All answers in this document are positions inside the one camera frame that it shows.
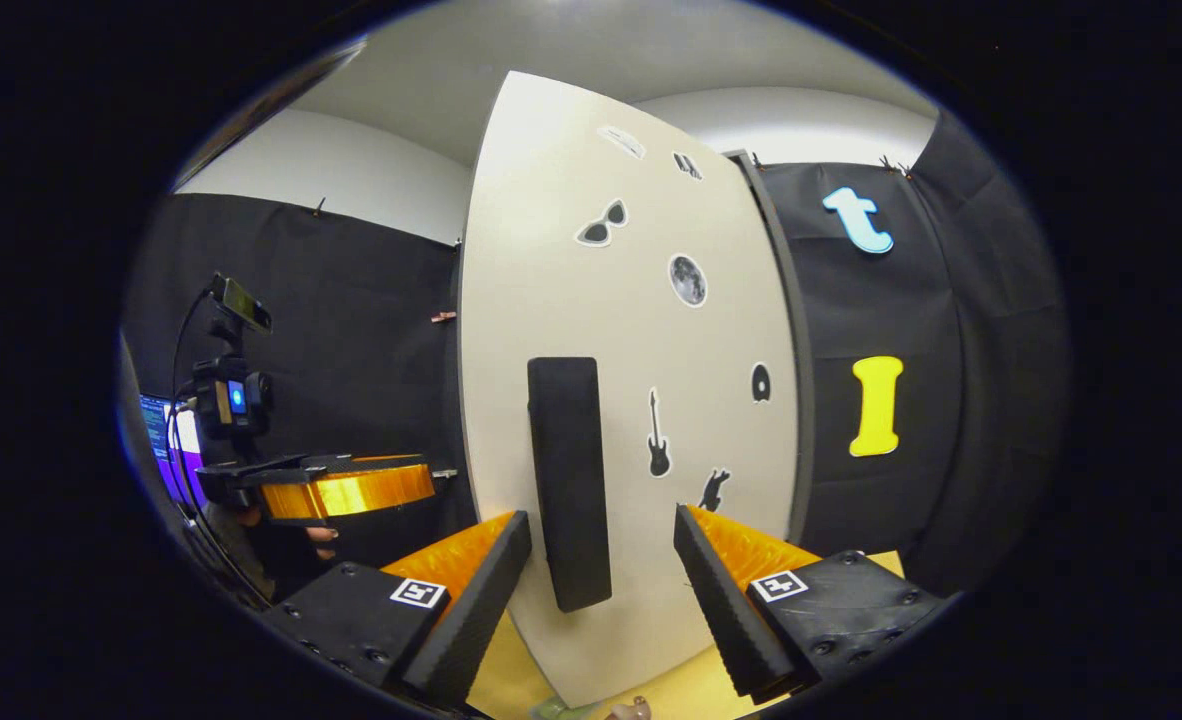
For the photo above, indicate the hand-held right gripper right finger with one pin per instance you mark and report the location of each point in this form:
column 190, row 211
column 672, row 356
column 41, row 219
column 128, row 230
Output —
column 726, row 610

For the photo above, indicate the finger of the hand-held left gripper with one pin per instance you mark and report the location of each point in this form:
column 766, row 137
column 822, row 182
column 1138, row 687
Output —
column 351, row 490

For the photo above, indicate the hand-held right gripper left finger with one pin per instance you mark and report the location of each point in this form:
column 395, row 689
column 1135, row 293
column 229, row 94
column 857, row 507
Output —
column 481, row 610

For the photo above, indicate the beige cabinet door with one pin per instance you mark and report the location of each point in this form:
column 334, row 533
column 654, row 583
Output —
column 551, row 250

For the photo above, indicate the computer monitor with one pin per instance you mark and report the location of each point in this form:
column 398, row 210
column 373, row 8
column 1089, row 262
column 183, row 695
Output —
column 163, row 450

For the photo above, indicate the black backdrop cloth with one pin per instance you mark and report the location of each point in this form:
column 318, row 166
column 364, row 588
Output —
column 351, row 330

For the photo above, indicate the row of black cloth clips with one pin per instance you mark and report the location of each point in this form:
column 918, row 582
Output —
column 320, row 207

